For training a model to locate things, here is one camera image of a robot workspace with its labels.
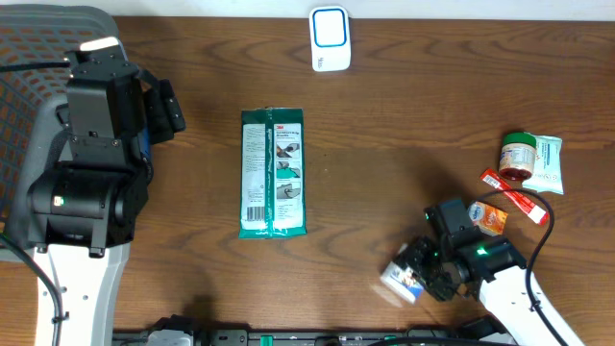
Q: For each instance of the green lid white jar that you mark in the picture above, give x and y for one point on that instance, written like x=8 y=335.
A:
x=517 y=158

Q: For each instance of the teal white snack packet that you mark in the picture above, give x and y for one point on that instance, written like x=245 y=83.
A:
x=546 y=176

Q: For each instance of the grey plastic mesh basket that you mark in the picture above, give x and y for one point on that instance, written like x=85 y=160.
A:
x=35 y=33

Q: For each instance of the small orange carton box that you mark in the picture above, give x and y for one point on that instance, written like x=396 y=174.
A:
x=488 y=219

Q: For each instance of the white red package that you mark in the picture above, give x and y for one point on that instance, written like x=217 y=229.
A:
x=272 y=199

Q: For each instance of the red coffee stick sachet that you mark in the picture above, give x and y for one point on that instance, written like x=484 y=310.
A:
x=535 y=213

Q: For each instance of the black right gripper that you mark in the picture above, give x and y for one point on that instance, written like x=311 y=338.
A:
x=414 y=258

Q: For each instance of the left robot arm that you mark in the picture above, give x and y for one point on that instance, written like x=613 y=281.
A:
x=83 y=205

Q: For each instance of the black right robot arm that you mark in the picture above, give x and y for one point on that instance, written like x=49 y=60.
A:
x=503 y=281

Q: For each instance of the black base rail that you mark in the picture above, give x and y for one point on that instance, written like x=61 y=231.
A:
x=178 y=330

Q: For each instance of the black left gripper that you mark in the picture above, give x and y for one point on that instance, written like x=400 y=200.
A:
x=172 y=118

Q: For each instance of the white blue labelled jar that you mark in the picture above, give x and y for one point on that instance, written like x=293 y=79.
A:
x=402 y=281

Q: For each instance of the white barcode scanner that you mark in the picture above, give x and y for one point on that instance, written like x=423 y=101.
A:
x=330 y=39

